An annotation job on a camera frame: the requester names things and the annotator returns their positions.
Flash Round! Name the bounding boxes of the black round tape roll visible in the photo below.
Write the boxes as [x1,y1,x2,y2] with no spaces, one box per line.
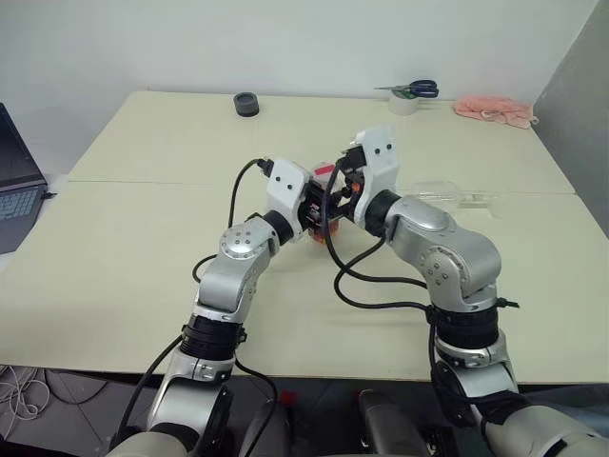
[232,91,261,119]

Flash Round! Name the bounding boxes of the dark rounded shape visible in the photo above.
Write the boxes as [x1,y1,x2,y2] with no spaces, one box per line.
[355,387,432,457]

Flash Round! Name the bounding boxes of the white thin cable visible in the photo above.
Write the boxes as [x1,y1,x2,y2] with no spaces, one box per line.
[0,364,53,420]

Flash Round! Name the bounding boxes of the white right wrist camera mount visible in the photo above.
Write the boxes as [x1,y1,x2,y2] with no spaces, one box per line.
[348,122,399,225]

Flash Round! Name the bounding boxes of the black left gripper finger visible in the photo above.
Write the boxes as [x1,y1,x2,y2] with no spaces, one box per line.
[329,189,356,222]

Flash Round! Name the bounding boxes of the pink cloth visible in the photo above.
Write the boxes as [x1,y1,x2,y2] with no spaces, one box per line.
[451,93,540,130]

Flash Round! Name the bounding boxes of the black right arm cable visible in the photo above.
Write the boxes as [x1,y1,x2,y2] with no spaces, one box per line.
[321,159,480,432]

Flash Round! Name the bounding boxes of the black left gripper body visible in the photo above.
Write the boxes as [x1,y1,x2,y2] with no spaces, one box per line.
[299,176,330,230]

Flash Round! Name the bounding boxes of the white tape roll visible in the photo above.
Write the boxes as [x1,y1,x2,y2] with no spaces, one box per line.
[388,89,421,117]

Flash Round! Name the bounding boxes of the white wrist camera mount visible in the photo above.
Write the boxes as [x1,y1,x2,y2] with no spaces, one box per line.
[265,157,312,240]
[348,122,399,225]

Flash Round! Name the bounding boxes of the grey laptop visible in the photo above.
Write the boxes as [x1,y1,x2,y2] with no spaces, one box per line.
[0,101,51,256]

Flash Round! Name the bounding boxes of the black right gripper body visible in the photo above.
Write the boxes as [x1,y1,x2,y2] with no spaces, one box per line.
[335,146,367,221]

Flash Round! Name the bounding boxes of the blue-handled scissors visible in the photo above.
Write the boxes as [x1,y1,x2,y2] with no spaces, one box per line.
[373,78,440,100]

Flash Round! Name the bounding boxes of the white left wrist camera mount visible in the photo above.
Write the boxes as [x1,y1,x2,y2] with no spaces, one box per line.
[265,157,312,240]

